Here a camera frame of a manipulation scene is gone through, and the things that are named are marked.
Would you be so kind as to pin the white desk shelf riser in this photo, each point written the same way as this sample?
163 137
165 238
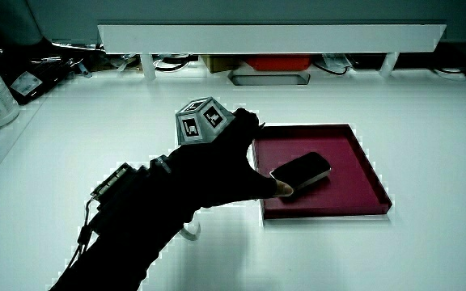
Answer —
269 38

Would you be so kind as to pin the dark red tray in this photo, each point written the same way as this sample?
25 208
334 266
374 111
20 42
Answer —
350 182

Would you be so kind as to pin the orange box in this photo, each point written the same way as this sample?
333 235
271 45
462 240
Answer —
277 62

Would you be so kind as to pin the person's left forearm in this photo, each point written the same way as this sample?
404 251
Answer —
128 234

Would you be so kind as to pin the person's left hand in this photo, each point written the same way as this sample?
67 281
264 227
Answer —
213 169

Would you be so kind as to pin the brown cardboard box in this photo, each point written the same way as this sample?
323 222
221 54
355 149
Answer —
219 63

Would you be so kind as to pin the black eraser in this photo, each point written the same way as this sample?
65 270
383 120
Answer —
302 169

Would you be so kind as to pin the black device with white label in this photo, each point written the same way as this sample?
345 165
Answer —
39 78

